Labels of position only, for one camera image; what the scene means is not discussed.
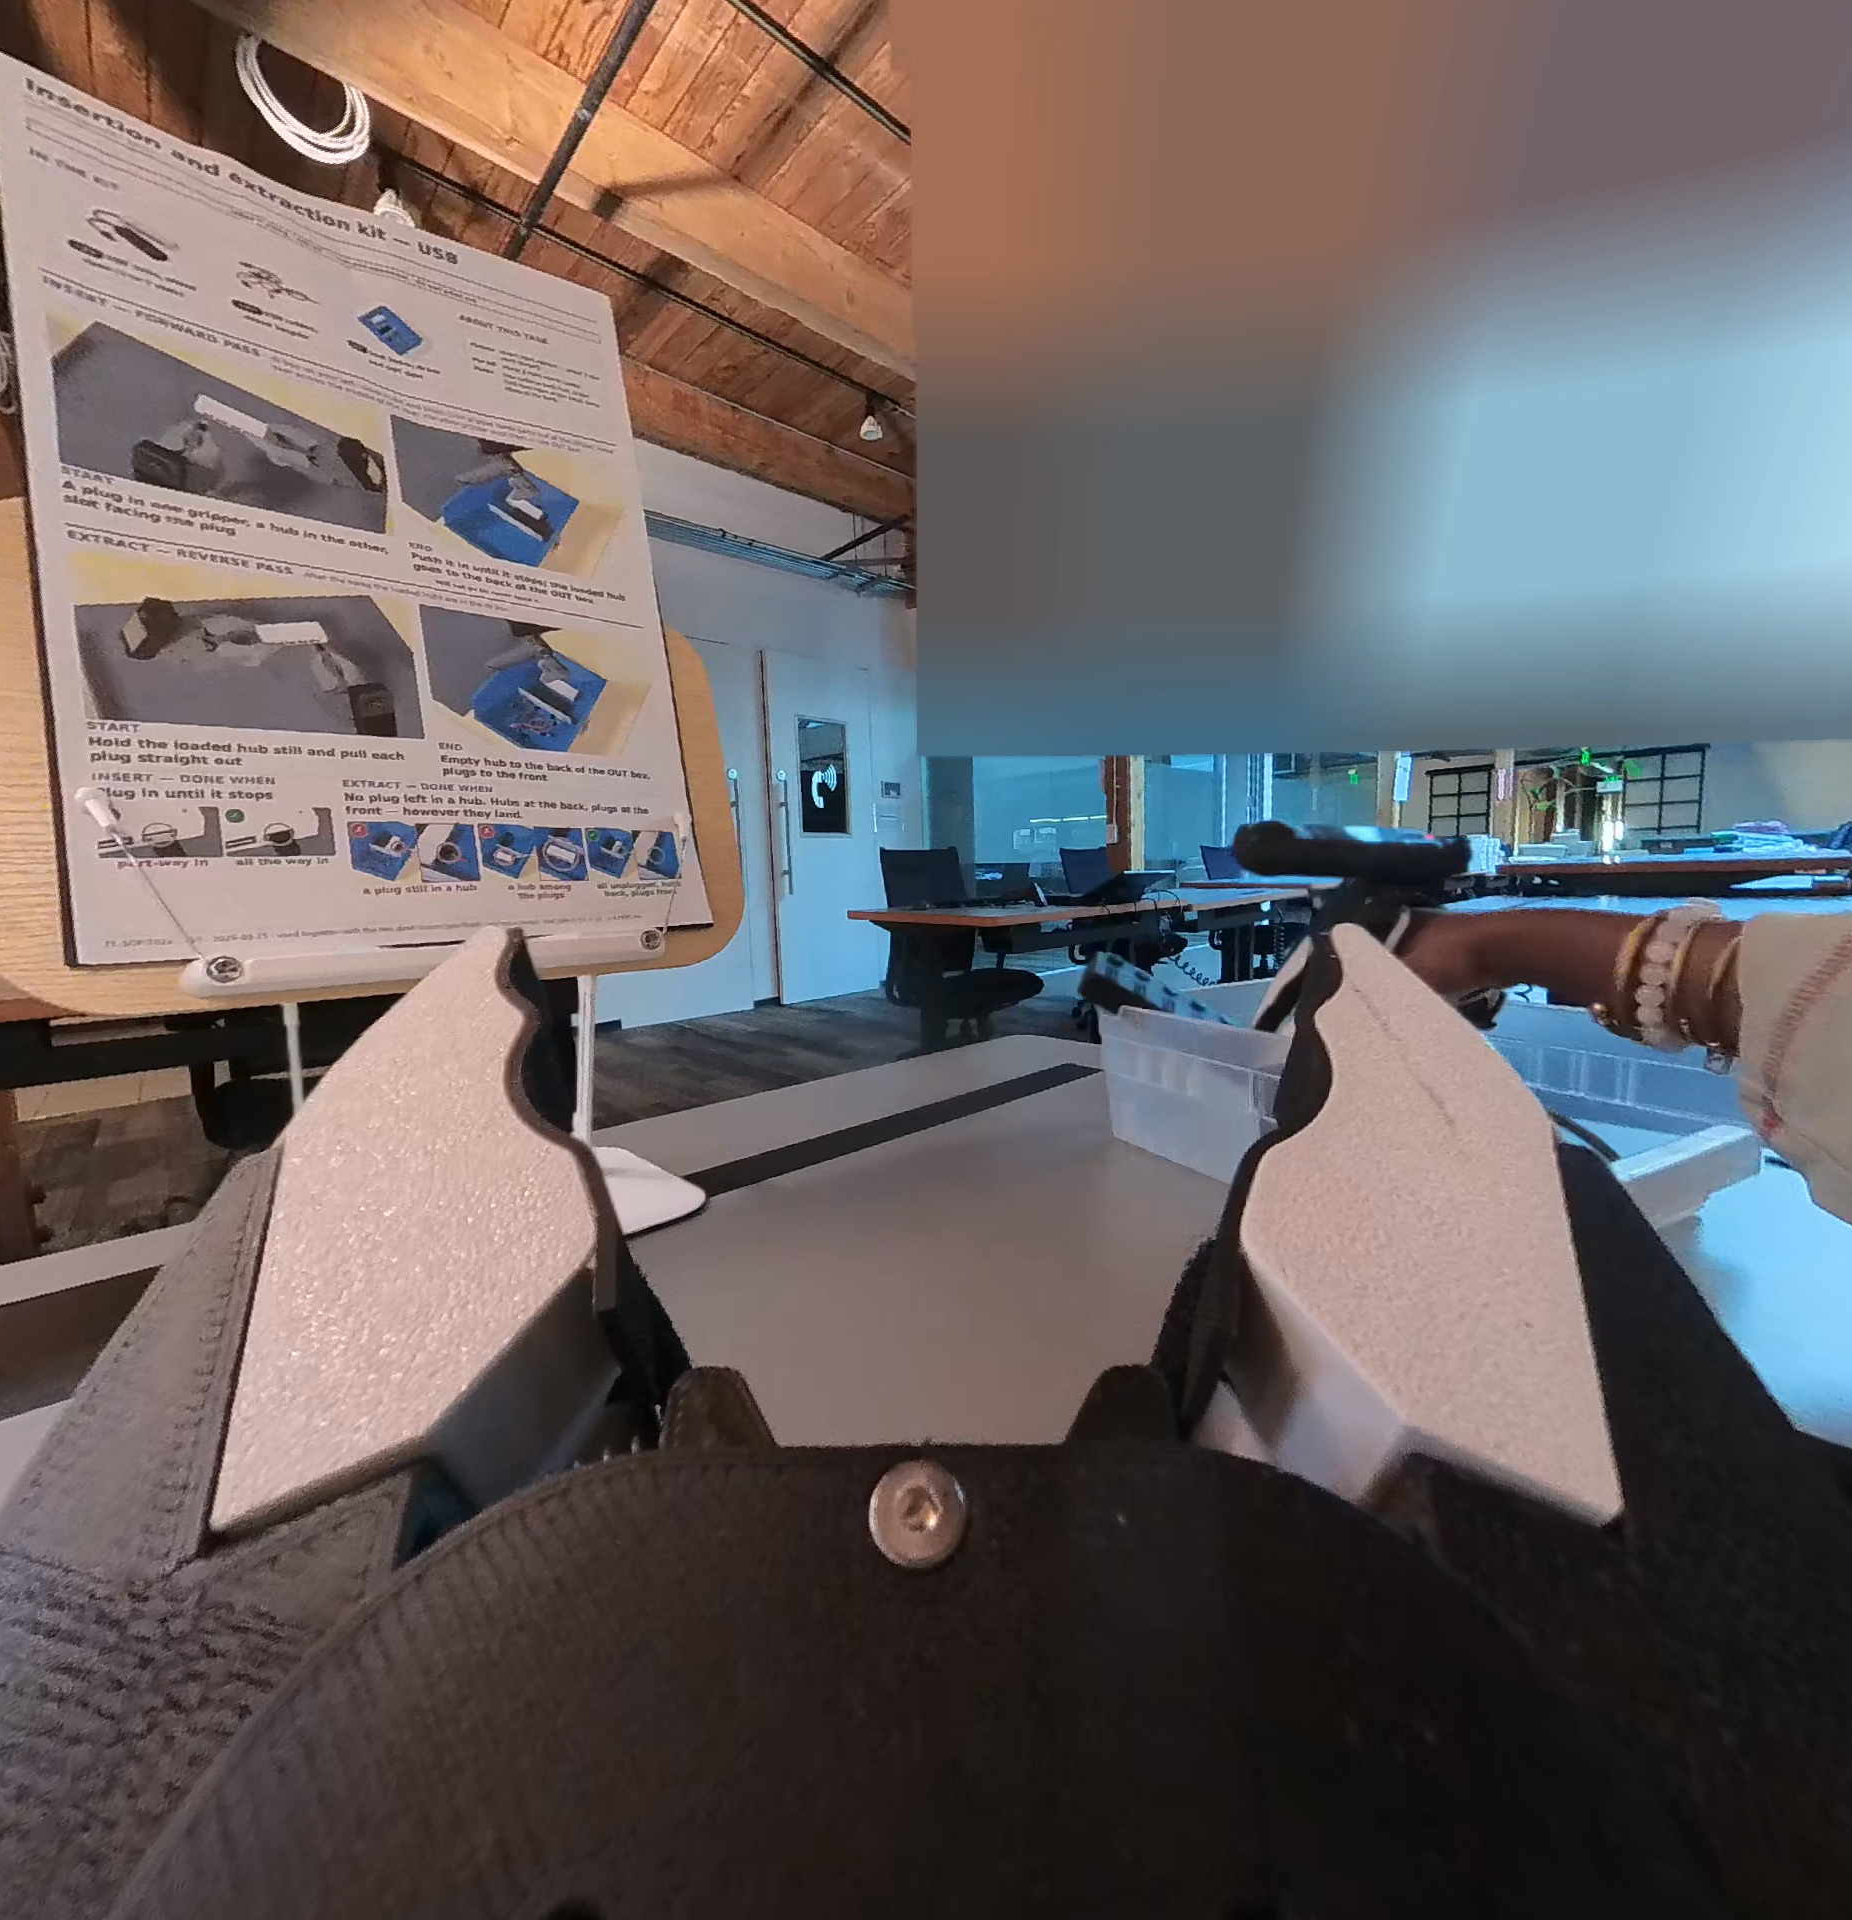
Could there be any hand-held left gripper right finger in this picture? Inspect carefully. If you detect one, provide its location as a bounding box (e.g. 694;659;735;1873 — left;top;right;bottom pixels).
1150;921;1628;1530

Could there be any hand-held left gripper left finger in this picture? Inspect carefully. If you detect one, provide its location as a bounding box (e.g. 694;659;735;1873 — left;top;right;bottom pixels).
205;925;689;1539

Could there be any black USB hub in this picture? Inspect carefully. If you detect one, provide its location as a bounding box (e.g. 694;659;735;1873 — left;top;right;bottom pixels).
1076;946;1260;1035

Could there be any clear plastic bin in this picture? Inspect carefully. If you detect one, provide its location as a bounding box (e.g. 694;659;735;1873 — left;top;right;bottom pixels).
1099;978;1768;1223

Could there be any person's right forearm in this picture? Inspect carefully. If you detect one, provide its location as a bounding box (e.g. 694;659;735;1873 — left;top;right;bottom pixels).
1594;897;1852;1248

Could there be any person's right hand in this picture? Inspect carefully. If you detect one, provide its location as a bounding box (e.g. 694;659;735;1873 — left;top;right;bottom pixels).
1391;904;1609;1010

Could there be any white metal stand base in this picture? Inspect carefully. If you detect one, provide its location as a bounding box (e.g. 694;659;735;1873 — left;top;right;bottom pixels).
78;786;710;1238

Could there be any gold bangle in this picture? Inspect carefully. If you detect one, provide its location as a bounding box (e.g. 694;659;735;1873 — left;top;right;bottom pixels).
1676;913;1744;1073

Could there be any black office chair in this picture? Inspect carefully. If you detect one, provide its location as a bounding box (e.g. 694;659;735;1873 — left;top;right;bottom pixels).
878;844;1048;1052

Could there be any white door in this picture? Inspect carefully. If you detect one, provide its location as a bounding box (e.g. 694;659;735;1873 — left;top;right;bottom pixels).
761;647;879;1008

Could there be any printed instruction sheet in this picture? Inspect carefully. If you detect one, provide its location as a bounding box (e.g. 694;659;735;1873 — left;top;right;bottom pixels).
0;43;720;969

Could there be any black ceiling pipe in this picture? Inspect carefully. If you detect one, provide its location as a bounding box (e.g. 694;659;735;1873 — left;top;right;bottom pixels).
508;0;662;259

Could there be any pale beaded bracelet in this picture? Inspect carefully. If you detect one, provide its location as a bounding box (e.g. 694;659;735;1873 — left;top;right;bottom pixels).
1594;900;1694;1052

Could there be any white cable coil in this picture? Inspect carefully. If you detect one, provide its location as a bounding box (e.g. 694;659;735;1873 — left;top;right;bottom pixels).
235;33;378;168

